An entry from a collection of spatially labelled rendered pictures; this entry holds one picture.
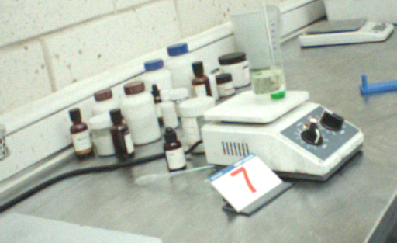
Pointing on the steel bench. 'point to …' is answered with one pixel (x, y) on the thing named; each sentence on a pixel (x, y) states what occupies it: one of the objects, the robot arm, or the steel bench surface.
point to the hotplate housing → (272, 146)
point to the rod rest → (376, 85)
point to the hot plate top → (242, 102)
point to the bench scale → (345, 32)
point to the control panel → (334, 140)
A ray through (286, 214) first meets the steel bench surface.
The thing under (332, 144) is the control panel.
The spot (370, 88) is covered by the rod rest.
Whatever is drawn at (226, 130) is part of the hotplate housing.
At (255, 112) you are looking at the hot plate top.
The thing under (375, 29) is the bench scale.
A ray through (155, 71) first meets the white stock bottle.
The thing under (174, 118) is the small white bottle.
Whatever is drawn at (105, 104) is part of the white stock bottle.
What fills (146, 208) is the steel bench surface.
